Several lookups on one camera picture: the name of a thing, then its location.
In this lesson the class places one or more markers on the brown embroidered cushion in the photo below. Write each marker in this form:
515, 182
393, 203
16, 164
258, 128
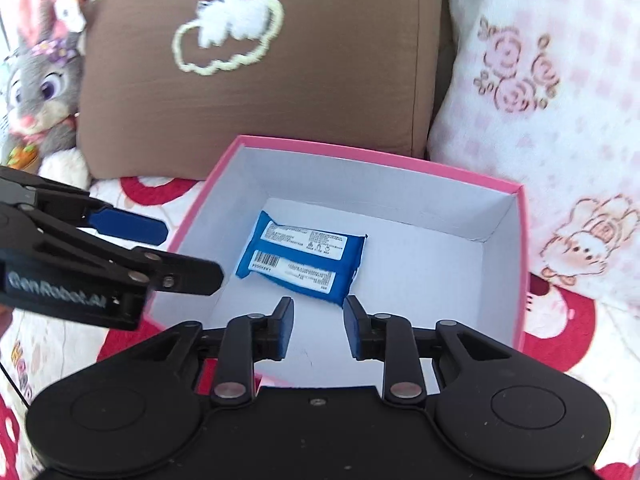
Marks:
325, 85

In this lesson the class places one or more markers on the blue wet wipes packet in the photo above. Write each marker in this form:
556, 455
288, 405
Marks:
300, 260

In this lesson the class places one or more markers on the grey rabbit plush toy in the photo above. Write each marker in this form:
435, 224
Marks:
45, 85

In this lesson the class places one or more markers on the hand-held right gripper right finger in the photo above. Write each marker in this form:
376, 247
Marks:
352, 330

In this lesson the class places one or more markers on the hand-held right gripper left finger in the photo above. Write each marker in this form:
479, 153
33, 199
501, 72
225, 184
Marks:
286, 330

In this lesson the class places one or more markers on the red bear print blanket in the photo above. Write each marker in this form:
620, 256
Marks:
575, 320

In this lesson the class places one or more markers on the pink cardboard box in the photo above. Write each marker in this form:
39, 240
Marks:
425, 285

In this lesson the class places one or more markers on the white pink floral pillow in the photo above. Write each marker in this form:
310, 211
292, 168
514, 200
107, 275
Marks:
550, 135

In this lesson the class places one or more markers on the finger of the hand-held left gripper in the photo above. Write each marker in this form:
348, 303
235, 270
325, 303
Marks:
125, 225
185, 272

